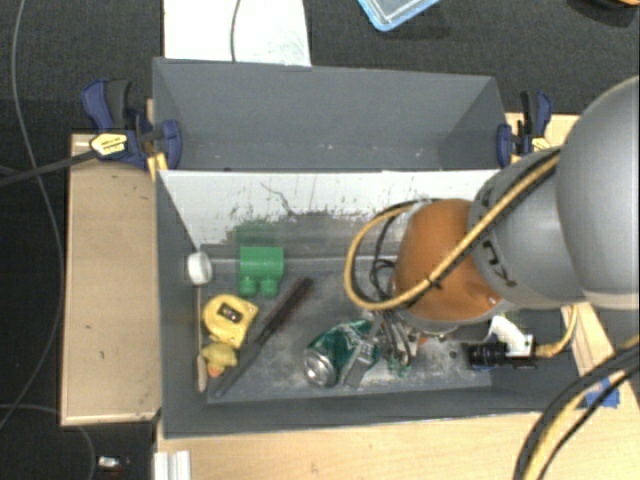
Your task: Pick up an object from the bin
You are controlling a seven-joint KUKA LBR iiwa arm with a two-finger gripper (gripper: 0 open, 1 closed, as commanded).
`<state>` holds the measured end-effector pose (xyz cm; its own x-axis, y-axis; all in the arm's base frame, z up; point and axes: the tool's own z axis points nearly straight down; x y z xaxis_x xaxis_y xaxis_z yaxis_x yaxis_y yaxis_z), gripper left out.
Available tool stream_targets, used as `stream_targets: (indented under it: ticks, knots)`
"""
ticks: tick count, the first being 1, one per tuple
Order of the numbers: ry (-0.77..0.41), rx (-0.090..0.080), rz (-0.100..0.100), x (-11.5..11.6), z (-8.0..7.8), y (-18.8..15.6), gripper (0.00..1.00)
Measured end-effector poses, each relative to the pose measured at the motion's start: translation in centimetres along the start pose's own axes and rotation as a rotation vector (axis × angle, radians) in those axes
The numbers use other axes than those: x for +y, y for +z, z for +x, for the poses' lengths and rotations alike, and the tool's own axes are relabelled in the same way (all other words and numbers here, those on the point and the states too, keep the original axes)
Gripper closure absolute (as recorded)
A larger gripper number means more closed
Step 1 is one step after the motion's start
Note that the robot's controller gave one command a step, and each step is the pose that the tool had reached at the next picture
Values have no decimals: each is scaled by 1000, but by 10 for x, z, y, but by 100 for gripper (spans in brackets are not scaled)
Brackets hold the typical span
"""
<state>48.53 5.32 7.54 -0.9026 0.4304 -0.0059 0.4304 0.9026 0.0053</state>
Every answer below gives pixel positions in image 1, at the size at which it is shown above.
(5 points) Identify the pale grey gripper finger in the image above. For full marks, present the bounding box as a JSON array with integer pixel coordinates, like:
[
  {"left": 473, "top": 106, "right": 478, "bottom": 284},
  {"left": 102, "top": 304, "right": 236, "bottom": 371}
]
[{"left": 342, "top": 342, "right": 382, "bottom": 389}]

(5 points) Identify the crushed green drink can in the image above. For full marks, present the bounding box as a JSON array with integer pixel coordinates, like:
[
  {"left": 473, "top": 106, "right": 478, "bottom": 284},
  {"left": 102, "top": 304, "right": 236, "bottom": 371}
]
[{"left": 303, "top": 319, "right": 384, "bottom": 389}]

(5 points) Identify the green toy building block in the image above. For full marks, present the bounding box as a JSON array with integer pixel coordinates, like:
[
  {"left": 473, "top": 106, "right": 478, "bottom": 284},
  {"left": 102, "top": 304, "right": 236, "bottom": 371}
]
[{"left": 236, "top": 245, "right": 286, "bottom": 299}]

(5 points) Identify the yellow tape measure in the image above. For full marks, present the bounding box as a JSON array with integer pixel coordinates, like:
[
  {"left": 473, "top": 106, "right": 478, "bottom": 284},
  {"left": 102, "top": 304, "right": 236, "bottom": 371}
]
[{"left": 201, "top": 293, "right": 260, "bottom": 345}]

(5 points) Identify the yellow rubber duck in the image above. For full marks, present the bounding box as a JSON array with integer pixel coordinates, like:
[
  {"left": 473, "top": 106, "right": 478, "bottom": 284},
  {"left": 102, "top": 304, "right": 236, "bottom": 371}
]
[{"left": 200, "top": 341, "right": 239, "bottom": 379}]

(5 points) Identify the white round cap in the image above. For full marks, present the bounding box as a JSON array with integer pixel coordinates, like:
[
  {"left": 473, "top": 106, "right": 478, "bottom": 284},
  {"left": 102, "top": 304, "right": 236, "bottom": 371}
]
[{"left": 186, "top": 251, "right": 214, "bottom": 287}]

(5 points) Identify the grey metal bin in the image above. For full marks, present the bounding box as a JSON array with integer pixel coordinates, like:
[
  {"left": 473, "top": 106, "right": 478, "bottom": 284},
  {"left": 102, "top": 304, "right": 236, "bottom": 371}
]
[{"left": 151, "top": 56, "right": 584, "bottom": 439}]

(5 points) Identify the pale wood board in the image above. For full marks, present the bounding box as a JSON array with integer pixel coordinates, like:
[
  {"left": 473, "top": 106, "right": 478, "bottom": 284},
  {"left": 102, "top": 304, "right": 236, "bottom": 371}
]
[{"left": 59, "top": 132, "right": 164, "bottom": 427}]

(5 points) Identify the black cylinder on white bracket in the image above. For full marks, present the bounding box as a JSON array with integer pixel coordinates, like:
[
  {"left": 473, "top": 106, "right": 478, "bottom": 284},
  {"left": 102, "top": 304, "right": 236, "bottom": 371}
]
[{"left": 467, "top": 314, "right": 540, "bottom": 372}]

